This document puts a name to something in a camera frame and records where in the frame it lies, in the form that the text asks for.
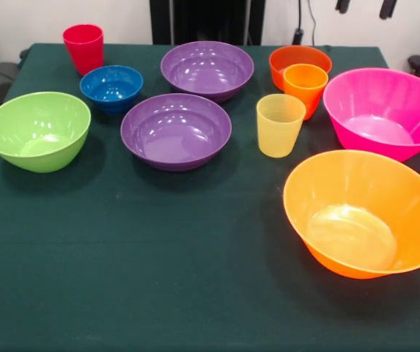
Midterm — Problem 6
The large orange plastic bowl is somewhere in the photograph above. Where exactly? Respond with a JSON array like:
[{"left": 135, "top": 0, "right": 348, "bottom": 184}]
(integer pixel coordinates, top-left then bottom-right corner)
[{"left": 282, "top": 150, "right": 420, "bottom": 280}]

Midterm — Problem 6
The purple plastic bowl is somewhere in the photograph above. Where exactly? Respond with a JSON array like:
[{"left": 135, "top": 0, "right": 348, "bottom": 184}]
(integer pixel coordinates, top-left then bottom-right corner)
[
  {"left": 160, "top": 40, "right": 255, "bottom": 104},
  {"left": 119, "top": 92, "right": 232, "bottom": 172}
]

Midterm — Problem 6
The yellow plastic cup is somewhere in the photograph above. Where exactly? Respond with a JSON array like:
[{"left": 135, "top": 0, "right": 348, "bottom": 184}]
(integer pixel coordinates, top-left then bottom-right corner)
[{"left": 256, "top": 93, "right": 307, "bottom": 159}]

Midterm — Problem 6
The dark green tablecloth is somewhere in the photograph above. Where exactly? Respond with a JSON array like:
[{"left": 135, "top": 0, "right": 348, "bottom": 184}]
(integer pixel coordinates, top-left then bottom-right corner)
[{"left": 0, "top": 43, "right": 420, "bottom": 352}]

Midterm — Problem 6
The small red-orange plastic bowl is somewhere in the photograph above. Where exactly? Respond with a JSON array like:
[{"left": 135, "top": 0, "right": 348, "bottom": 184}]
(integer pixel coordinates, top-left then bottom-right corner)
[{"left": 268, "top": 45, "right": 333, "bottom": 92}]

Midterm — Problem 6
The orange plastic cup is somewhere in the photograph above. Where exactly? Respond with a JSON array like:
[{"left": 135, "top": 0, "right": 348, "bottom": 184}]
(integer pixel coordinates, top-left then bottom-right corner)
[{"left": 283, "top": 63, "right": 329, "bottom": 121}]

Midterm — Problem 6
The blue plastic bowl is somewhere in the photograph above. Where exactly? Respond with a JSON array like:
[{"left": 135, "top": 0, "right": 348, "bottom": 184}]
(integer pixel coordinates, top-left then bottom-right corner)
[{"left": 79, "top": 65, "right": 144, "bottom": 115}]

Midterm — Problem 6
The red plastic cup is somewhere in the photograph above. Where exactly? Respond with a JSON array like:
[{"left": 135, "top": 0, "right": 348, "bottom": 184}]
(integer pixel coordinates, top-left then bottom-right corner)
[{"left": 62, "top": 23, "right": 105, "bottom": 76}]

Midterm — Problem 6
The light green plastic bowl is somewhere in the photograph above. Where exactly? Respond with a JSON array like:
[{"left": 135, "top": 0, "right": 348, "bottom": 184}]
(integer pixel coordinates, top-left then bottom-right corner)
[{"left": 0, "top": 91, "right": 92, "bottom": 174}]

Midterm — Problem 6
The large pink plastic bowl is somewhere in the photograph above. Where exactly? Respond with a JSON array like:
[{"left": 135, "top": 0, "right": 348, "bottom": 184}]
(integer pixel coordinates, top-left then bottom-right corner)
[{"left": 322, "top": 67, "right": 420, "bottom": 163}]

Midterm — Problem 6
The black hanging cable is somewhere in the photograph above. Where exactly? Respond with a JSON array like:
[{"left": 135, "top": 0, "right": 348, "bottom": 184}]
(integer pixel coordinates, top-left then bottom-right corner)
[{"left": 292, "top": 0, "right": 317, "bottom": 47}]

